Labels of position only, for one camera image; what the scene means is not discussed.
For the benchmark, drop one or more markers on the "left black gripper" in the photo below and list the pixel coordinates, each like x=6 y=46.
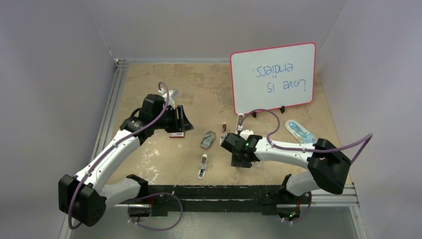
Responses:
x=183 y=124

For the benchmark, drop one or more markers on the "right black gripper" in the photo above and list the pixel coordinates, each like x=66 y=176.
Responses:
x=237 y=163

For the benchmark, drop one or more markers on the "red staple box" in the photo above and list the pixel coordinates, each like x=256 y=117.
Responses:
x=177 y=135

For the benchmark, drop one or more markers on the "pink and white stapler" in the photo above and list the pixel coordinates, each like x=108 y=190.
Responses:
x=223 y=133

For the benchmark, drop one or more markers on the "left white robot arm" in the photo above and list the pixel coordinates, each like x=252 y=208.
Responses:
x=86 y=196

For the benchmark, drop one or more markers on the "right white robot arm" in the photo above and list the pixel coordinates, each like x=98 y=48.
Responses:
x=326 y=167

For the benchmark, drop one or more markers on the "blue patterned oval case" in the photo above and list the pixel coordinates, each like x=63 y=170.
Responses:
x=299 y=132

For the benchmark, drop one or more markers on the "red-framed whiteboard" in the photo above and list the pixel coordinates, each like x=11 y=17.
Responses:
x=274 y=77

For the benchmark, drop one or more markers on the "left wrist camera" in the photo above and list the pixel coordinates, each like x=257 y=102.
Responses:
x=171 y=95

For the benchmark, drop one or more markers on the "aluminium frame rail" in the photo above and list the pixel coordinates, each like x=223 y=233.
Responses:
x=105 y=133

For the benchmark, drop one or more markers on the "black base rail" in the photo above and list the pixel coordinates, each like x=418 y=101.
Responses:
x=268 y=200

